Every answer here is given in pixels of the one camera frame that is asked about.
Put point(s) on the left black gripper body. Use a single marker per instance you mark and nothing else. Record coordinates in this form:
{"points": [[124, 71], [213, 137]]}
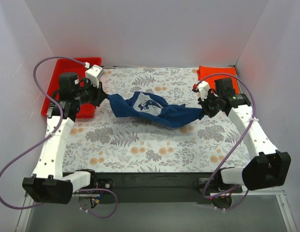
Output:
{"points": [[100, 94]]}

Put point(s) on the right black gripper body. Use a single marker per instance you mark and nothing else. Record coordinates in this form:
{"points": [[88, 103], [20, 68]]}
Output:
{"points": [[206, 106]]}

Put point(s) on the navy blue t shirt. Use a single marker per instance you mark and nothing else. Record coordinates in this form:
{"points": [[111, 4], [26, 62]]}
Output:
{"points": [[153, 107]]}

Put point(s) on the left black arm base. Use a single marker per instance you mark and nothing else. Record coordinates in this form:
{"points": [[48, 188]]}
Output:
{"points": [[97, 184]]}

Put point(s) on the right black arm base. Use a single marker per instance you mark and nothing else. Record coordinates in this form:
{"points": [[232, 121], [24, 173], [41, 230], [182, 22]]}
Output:
{"points": [[214, 186]]}

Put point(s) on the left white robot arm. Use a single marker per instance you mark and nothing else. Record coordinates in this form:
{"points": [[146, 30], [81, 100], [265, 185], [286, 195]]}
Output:
{"points": [[47, 183]]}

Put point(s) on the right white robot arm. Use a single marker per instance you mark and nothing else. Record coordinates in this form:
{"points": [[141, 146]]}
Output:
{"points": [[268, 167]]}

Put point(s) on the folded orange t shirt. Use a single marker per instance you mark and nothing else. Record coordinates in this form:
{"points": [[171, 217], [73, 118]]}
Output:
{"points": [[204, 71]]}

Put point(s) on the red plastic tray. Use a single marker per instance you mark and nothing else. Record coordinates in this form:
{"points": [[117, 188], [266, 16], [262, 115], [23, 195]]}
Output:
{"points": [[65, 66]]}

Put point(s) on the floral patterned table mat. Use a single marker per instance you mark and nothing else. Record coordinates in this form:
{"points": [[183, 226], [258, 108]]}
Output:
{"points": [[105, 143]]}

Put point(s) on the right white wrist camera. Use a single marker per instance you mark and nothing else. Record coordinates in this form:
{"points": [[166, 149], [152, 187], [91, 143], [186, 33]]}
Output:
{"points": [[202, 87]]}

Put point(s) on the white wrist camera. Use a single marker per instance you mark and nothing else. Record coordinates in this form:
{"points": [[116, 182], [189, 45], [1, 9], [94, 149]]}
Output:
{"points": [[94, 72], [202, 87]]}

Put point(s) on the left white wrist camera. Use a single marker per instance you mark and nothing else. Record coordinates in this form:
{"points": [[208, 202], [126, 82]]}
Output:
{"points": [[94, 72]]}

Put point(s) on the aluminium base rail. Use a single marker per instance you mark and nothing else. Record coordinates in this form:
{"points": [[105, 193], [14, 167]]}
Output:
{"points": [[266, 191]]}

